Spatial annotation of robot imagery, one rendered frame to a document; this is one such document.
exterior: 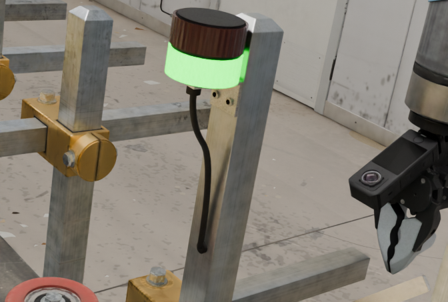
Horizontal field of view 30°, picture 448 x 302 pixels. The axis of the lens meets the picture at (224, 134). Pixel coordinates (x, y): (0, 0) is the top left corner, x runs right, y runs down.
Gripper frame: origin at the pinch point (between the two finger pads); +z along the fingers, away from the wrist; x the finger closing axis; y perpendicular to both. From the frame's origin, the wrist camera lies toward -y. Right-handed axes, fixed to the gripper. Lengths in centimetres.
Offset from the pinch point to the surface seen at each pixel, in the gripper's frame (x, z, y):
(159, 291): 1.8, -4.4, -34.5
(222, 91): -3.8, -27.4, -35.8
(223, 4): 294, 51, 219
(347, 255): 0.2, -3.4, -8.6
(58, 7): 74, -13, -8
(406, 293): -19.3, -14.3, -25.6
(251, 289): -0.6, -3.4, -24.4
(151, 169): 181, 83, 100
